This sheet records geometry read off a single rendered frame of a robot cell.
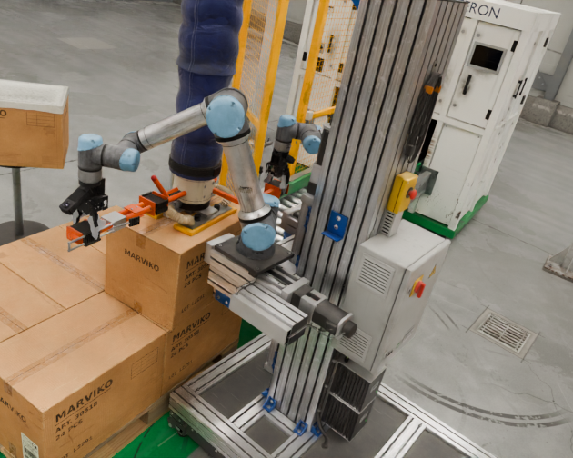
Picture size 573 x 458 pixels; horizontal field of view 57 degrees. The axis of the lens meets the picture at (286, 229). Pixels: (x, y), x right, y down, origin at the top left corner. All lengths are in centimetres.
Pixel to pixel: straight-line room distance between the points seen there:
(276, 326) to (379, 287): 38
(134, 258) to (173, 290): 22
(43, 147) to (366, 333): 230
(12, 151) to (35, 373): 168
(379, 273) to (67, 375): 121
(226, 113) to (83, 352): 115
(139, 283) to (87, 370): 42
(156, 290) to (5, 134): 158
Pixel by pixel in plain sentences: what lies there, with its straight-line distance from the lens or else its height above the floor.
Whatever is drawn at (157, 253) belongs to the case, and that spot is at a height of 89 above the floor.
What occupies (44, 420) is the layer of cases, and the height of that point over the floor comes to 50.
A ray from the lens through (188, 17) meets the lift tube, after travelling 211.
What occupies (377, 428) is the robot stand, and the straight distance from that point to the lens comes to 267.
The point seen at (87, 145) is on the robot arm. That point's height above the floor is 141.
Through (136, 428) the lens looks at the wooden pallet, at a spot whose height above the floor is 2.
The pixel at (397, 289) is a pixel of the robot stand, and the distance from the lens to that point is 185.
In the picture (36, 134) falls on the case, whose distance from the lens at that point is 349.
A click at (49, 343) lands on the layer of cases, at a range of 235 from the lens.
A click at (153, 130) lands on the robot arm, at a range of 189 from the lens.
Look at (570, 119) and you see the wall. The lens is 1085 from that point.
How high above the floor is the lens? 210
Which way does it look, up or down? 28 degrees down
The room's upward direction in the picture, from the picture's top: 12 degrees clockwise
